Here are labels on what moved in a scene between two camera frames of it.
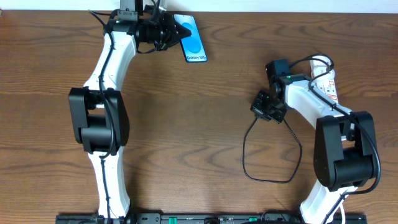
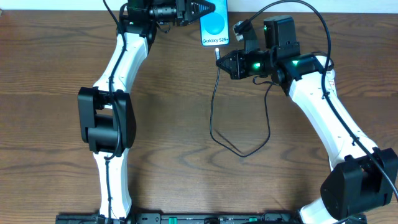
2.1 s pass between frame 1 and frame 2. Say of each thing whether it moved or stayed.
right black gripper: moved
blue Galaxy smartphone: moved
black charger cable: moved
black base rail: stayed
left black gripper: moved
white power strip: stayed
